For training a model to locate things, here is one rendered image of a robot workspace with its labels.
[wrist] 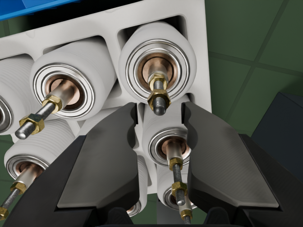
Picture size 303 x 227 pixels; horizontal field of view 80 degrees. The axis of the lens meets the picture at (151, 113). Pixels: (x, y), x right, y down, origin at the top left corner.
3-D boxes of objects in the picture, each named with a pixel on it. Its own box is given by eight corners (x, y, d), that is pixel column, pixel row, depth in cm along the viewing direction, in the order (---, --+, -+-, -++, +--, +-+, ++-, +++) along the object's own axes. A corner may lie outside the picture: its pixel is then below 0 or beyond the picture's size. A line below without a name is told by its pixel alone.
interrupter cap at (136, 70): (181, 103, 24) (182, 106, 23) (123, 96, 23) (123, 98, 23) (196, 43, 20) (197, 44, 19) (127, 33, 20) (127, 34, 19)
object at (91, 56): (132, 52, 38) (117, 83, 22) (110, 87, 42) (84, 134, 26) (89, 22, 35) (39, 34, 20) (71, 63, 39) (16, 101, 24)
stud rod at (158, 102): (156, 70, 20) (158, 102, 13) (163, 76, 20) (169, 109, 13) (151, 78, 20) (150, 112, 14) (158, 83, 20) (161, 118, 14)
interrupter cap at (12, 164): (63, 166, 30) (61, 170, 29) (45, 190, 33) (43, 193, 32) (16, 144, 28) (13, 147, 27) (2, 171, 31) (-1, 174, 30)
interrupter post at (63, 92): (79, 89, 23) (68, 100, 20) (71, 103, 24) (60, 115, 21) (60, 78, 22) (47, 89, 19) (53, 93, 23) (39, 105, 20)
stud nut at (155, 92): (157, 83, 15) (157, 88, 14) (174, 94, 15) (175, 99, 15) (144, 102, 16) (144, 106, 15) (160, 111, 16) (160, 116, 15)
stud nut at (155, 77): (156, 70, 18) (157, 72, 17) (170, 79, 19) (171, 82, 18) (145, 85, 19) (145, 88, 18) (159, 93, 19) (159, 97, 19)
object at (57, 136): (99, 112, 45) (71, 167, 30) (81, 136, 49) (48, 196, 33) (63, 89, 42) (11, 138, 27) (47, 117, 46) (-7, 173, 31)
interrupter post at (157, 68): (165, 82, 22) (167, 93, 20) (146, 79, 22) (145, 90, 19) (169, 63, 21) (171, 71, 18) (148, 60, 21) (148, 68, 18)
